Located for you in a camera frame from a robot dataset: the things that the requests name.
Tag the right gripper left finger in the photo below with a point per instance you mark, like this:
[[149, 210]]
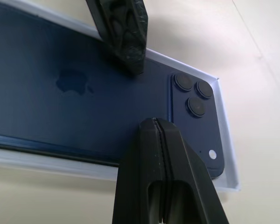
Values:
[[140, 175]]

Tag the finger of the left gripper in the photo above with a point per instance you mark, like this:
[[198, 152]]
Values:
[[124, 39]]

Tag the dark blue smartphone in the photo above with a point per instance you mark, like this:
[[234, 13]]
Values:
[[60, 98]]

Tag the white phone box base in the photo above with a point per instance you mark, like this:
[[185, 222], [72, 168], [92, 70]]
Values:
[[226, 130]]

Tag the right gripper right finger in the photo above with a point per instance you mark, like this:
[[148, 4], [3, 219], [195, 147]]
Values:
[[189, 182]]

